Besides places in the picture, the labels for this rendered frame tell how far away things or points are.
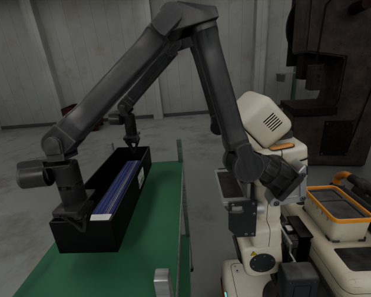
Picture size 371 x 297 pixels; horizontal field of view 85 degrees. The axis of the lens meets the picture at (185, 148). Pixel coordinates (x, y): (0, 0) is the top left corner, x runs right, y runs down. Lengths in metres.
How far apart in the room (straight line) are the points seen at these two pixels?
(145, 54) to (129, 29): 6.79
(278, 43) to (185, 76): 3.01
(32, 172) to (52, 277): 0.35
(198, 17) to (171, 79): 6.52
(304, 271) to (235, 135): 0.63
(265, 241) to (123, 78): 0.76
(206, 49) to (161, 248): 0.60
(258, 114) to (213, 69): 0.22
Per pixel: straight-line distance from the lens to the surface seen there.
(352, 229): 1.04
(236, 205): 0.76
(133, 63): 0.51
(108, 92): 0.51
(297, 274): 0.97
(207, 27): 0.53
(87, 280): 0.74
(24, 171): 0.60
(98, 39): 7.55
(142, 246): 0.76
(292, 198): 0.65
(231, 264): 1.55
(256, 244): 0.92
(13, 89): 9.06
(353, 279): 0.95
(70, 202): 0.58
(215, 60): 0.53
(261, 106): 0.66
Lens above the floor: 1.48
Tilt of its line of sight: 21 degrees down
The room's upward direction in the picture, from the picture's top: 5 degrees counter-clockwise
